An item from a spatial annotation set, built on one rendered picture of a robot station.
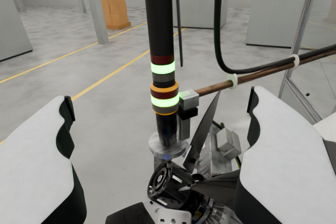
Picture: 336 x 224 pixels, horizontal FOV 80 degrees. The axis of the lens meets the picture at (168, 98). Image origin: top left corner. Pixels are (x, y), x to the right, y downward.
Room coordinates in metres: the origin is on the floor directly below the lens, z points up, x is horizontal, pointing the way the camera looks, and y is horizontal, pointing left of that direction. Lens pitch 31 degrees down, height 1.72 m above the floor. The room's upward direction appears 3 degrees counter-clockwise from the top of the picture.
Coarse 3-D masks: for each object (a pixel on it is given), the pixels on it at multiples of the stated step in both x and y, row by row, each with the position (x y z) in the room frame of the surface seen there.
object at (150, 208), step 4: (148, 200) 0.37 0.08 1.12; (144, 204) 0.37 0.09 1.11; (148, 204) 0.36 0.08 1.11; (152, 204) 0.36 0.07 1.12; (156, 204) 0.36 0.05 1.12; (148, 208) 0.36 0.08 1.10; (152, 208) 0.35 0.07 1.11; (148, 212) 0.35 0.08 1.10; (152, 212) 0.35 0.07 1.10; (152, 216) 0.34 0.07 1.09
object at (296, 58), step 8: (216, 0) 0.31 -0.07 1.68; (216, 8) 0.31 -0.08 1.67; (216, 16) 0.31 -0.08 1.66; (216, 24) 0.31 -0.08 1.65; (216, 32) 0.31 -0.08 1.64; (216, 40) 0.31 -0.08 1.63; (216, 48) 0.31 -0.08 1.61; (320, 48) 0.43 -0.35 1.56; (328, 48) 0.44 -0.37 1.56; (216, 56) 0.31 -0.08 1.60; (296, 56) 0.39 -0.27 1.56; (304, 56) 0.40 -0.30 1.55; (224, 64) 0.31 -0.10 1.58; (264, 64) 0.36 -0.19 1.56; (272, 64) 0.37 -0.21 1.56; (280, 64) 0.38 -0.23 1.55; (296, 64) 0.39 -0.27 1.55; (232, 72) 0.32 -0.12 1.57; (240, 72) 0.33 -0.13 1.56; (248, 72) 0.34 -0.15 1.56; (232, 80) 0.32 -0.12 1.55; (232, 88) 0.32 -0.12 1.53
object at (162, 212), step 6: (162, 210) 0.30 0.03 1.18; (168, 210) 0.30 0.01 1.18; (174, 210) 0.30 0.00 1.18; (180, 210) 0.30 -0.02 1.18; (156, 216) 0.29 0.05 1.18; (162, 216) 0.29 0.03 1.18; (168, 216) 0.29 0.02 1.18; (174, 216) 0.29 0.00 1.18; (180, 216) 0.29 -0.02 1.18; (186, 216) 0.28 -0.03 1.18; (156, 222) 0.27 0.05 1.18; (162, 222) 0.27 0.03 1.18; (168, 222) 0.27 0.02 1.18; (180, 222) 0.27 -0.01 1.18; (186, 222) 0.27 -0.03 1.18
